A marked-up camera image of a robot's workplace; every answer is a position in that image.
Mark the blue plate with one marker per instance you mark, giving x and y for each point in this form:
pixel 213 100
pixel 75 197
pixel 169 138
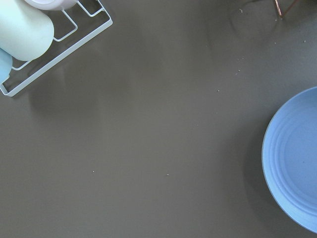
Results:
pixel 289 158

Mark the copper wire bottle rack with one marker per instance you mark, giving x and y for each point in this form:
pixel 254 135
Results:
pixel 282 12

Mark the pale pink cup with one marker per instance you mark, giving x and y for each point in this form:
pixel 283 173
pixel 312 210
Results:
pixel 52 4

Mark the light blue cup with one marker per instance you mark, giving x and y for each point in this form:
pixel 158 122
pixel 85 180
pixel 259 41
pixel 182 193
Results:
pixel 5 65

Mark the white wire cup rack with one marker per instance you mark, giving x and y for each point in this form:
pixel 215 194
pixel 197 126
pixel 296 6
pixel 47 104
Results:
pixel 73 27

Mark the pale green cup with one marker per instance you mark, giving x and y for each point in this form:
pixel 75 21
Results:
pixel 25 32

